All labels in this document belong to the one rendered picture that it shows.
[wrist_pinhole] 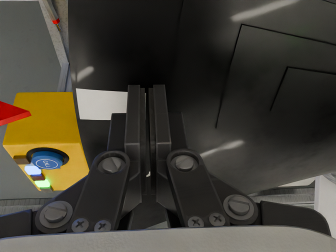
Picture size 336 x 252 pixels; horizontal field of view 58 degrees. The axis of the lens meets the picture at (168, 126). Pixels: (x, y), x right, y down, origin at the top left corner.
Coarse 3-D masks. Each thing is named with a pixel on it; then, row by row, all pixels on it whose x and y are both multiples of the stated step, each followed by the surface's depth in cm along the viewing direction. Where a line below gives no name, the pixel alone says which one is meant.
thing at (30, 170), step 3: (24, 168) 43; (27, 168) 43; (30, 168) 43; (33, 168) 43; (36, 168) 43; (27, 171) 44; (30, 171) 44; (33, 171) 44; (36, 171) 44; (39, 171) 44
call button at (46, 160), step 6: (36, 156) 40; (42, 156) 40; (48, 156) 40; (54, 156) 40; (60, 156) 41; (36, 162) 41; (42, 162) 41; (48, 162) 41; (54, 162) 41; (60, 162) 41; (42, 168) 42; (48, 168) 42; (54, 168) 43
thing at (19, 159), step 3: (15, 156) 41; (18, 156) 41; (21, 156) 41; (24, 156) 41; (15, 159) 41; (18, 159) 41; (21, 159) 41; (24, 159) 41; (27, 159) 41; (18, 162) 41; (21, 162) 41; (24, 162) 41; (27, 162) 42
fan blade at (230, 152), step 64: (128, 0) 12; (192, 0) 12; (256, 0) 12; (320, 0) 12; (128, 64) 13; (192, 64) 13; (256, 64) 13; (320, 64) 13; (192, 128) 16; (256, 128) 16; (320, 128) 16
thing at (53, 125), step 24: (24, 96) 43; (48, 96) 43; (72, 96) 43; (24, 120) 41; (48, 120) 41; (72, 120) 41; (24, 144) 39; (48, 144) 39; (72, 144) 40; (72, 168) 45
